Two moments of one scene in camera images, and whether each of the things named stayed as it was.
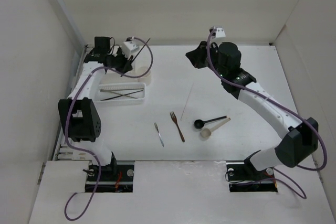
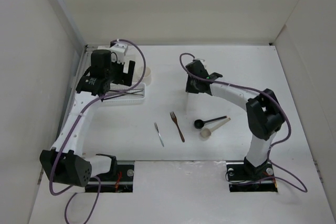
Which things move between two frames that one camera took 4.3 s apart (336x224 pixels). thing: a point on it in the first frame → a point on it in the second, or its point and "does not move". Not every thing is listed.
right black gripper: x=196 y=56 → x=189 y=88
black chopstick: x=138 y=53 → x=126 y=93
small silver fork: x=161 y=141 does not move
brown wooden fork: x=175 y=120 does not move
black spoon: x=199 y=124 does not move
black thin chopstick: x=122 y=95 does not move
